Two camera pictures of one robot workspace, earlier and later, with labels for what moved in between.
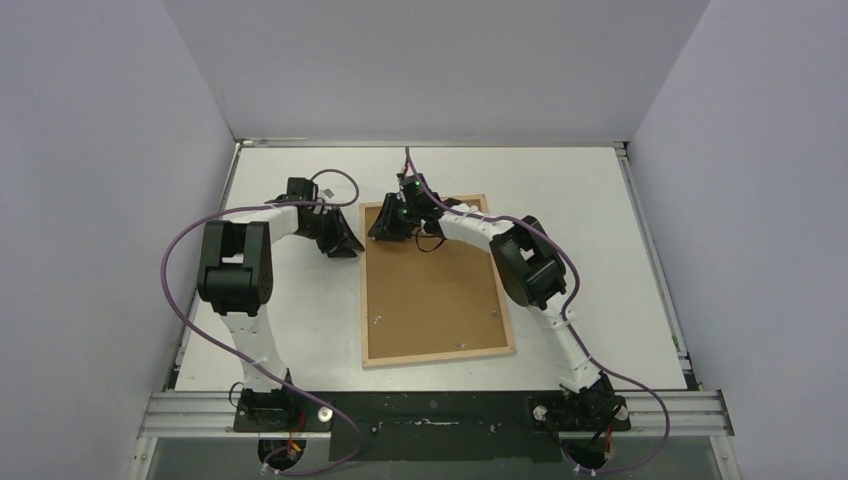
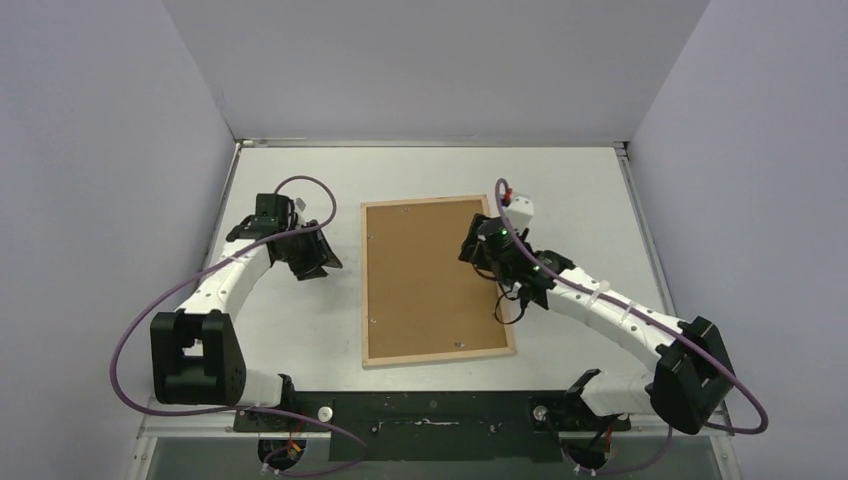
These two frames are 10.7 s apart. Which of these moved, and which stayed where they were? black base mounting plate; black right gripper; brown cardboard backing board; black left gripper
Moved: black left gripper; black right gripper
Stayed: black base mounting plate; brown cardboard backing board
